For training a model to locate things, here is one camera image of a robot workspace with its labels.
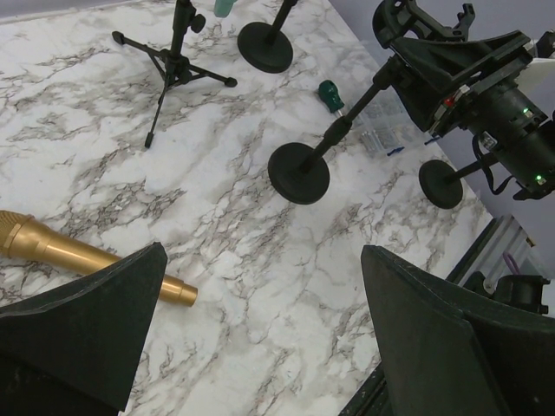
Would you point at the black round-base clip stand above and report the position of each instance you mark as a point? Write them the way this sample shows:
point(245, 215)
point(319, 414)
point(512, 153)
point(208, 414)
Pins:
point(265, 46)

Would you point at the black tripod mic stand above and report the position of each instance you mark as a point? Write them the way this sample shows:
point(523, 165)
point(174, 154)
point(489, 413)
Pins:
point(175, 69)

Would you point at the mint green microphone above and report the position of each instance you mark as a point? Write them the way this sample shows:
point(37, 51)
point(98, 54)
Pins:
point(222, 8)

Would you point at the black right side mic stand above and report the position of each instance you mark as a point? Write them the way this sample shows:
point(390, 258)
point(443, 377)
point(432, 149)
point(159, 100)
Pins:
point(442, 185)

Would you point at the green handle screwdriver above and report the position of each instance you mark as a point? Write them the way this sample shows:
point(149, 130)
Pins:
point(328, 94)

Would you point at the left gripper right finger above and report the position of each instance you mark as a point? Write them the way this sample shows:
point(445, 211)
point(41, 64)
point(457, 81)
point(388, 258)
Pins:
point(448, 351)

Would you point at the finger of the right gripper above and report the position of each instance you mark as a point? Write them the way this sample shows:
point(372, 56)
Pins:
point(422, 90)
point(448, 64)

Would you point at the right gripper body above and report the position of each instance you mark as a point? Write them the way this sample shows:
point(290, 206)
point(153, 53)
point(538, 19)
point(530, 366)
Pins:
point(513, 140)

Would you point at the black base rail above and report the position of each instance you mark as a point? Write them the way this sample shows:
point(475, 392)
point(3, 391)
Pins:
point(498, 266)

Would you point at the black round-base shock-mount stand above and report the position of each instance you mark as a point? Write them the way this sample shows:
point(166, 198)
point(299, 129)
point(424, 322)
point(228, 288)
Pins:
point(298, 172)

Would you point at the clear plastic screw box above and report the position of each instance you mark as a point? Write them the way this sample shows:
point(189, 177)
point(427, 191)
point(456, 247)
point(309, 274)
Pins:
point(384, 125)

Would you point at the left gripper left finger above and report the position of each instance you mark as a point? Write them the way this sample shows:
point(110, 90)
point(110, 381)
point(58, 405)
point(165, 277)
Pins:
point(75, 349)

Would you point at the gold microphone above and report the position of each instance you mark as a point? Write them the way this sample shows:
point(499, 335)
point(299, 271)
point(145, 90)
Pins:
point(22, 236)

